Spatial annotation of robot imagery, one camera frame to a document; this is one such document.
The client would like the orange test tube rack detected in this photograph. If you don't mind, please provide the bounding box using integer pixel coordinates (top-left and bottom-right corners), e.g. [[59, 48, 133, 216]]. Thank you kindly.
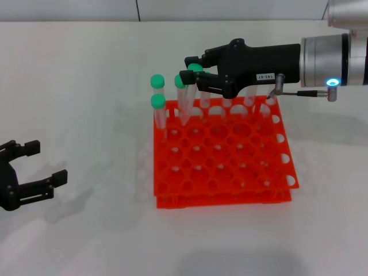
[[151, 96, 300, 209]]

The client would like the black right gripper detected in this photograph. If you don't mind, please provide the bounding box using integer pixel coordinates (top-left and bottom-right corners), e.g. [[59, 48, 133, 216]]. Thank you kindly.
[[178, 37, 302, 99]]

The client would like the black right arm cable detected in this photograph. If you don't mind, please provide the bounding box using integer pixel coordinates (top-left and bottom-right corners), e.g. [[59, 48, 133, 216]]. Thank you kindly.
[[267, 72, 339, 102]]

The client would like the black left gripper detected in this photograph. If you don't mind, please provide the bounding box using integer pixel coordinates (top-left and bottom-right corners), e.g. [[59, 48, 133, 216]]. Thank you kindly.
[[0, 139, 68, 212]]

